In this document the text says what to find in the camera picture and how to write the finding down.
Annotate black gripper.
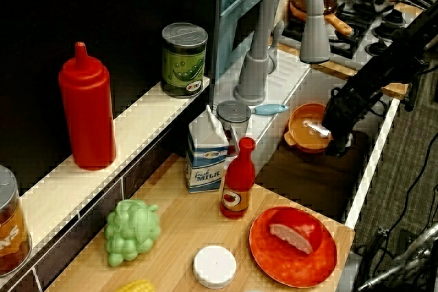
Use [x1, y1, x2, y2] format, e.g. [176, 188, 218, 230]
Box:
[322, 88, 372, 159]

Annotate orange plastic pot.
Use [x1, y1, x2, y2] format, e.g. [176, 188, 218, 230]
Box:
[283, 102, 338, 154]

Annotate white toy sink unit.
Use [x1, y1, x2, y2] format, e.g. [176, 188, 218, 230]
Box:
[211, 49, 401, 230]

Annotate pink red meat slice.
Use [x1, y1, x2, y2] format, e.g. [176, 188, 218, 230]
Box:
[268, 209, 323, 256]

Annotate black stove knob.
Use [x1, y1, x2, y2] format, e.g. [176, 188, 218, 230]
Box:
[382, 8, 405, 25]
[372, 22, 394, 39]
[364, 40, 387, 57]

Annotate red sauce bottle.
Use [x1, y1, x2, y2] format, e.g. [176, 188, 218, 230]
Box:
[220, 136, 257, 220]

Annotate black toy stove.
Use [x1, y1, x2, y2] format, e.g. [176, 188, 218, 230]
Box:
[279, 0, 424, 61]

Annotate grey toy faucet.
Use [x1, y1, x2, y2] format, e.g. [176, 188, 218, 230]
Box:
[233, 0, 331, 105]

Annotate orange frying pan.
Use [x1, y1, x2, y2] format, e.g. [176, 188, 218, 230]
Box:
[289, 0, 354, 37]

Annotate metal stand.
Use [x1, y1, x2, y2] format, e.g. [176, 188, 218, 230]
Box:
[355, 222, 438, 292]

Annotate orange red plate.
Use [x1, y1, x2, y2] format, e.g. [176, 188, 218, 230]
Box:
[248, 206, 339, 289]

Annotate milk carton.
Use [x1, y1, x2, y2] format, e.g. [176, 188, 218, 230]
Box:
[186, 104, 231, 194]

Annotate white round lid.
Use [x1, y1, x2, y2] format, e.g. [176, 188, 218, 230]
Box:
[192, 244, 238, 289]

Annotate green pea can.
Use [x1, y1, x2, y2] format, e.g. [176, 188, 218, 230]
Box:
[161, 22, 209, 99]

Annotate light wooden ledge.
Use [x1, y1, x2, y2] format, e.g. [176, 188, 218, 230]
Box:
[19, 76, 211, 250]

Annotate green toy grapes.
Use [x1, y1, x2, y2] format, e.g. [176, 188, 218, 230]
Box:
[103, 198, 162, 267]

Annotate yellow toy corn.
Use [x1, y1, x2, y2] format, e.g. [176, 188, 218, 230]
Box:
[114, 279, 157, 292]

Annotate red ketchup squeeze bottle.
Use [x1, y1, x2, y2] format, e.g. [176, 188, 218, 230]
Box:
[57, 41, 118, 171]

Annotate orange beans can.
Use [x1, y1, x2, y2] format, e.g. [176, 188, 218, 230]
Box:
[0, 164, 34, 276]

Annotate blue handled utensil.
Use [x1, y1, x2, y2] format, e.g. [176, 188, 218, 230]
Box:
[250, 103, 289, 116]

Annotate black cable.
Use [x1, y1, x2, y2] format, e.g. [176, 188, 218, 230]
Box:
[352, 124, 438, 258]

